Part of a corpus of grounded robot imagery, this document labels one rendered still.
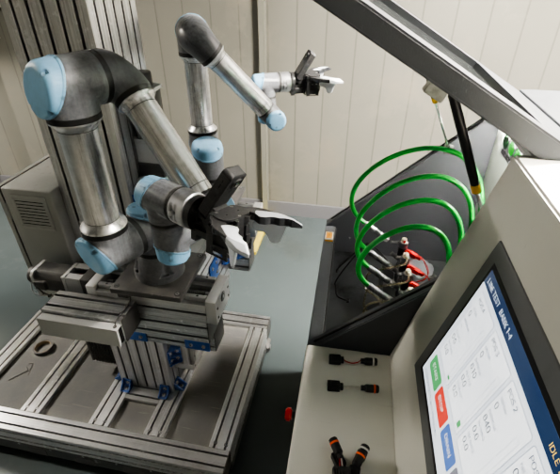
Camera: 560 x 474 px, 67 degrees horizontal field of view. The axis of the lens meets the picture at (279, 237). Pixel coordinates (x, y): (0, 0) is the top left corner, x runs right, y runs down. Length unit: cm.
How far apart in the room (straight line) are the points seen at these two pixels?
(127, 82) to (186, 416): 141
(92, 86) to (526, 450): 97
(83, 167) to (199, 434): 125
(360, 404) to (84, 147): 86
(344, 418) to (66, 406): 144
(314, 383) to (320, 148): 246
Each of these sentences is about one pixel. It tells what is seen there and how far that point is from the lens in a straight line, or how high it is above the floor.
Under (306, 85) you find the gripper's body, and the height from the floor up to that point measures 142.
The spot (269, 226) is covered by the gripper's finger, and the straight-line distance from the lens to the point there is 78.
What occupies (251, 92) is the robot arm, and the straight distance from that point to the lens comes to 159.
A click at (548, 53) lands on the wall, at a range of 331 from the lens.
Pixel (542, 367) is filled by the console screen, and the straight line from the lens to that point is 64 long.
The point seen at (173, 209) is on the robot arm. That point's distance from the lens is 83.
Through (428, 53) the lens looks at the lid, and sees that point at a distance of 79.
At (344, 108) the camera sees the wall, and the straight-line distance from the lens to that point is 322.
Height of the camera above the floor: 185
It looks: 34 degrees down
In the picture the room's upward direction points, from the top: straight up
